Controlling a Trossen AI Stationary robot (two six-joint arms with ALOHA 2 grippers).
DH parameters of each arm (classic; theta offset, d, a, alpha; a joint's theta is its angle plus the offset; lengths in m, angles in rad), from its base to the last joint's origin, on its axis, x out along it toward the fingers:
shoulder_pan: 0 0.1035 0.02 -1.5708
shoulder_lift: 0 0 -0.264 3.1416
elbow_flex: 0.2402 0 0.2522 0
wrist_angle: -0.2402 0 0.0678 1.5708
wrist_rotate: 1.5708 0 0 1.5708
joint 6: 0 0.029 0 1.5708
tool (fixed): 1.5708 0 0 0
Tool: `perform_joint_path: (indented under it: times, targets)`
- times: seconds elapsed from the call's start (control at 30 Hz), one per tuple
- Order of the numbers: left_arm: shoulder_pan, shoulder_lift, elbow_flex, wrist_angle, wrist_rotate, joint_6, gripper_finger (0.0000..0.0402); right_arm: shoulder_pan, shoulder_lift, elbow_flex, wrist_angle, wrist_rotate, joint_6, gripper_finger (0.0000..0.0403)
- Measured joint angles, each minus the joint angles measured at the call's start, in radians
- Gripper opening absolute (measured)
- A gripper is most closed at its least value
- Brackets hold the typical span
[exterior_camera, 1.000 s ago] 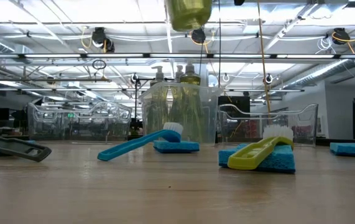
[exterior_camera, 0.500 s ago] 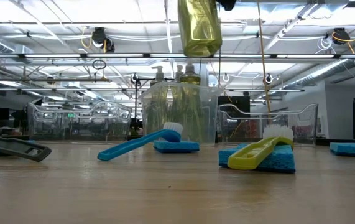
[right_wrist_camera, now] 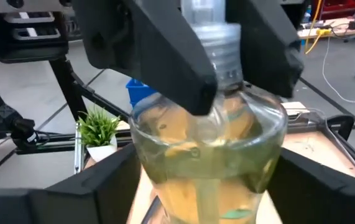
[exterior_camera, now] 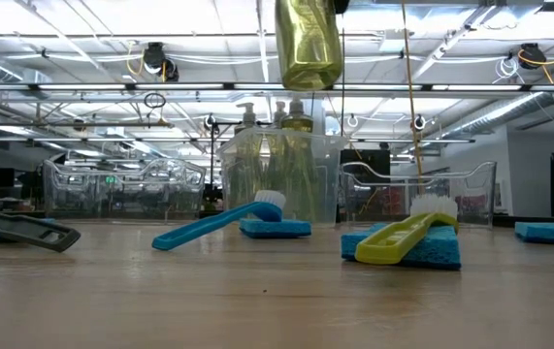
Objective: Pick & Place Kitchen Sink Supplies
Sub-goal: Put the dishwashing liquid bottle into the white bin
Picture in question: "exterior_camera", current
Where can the lime green dish brush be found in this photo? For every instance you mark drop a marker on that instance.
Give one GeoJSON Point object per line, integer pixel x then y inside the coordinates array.
{"type": "Point", "coordinates": [388, 244]}

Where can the blue dish brush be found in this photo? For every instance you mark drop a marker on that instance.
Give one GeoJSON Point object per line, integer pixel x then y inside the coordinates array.
{"type": "Point", "coordinates": [208, 225]}

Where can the grey dish brush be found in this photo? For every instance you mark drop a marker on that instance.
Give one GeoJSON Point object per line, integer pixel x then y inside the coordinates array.
{"type": "Point", "coordinates": [29, 230]}

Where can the large black screen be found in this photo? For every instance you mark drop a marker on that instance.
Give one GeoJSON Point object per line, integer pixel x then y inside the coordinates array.
{"type": "Point", "coordinates": [364, 157]}

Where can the tall clear plastic tub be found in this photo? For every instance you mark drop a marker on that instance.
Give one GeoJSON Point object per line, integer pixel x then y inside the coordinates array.
{"type": "Point", "coordinates": [330, 184]}

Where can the low clear plastic bin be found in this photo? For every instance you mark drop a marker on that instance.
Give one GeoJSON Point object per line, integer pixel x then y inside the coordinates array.
{"type": "Point", "coordinates": [470, 194]}
{"type": "Point", "coordinates": [87, 194]}

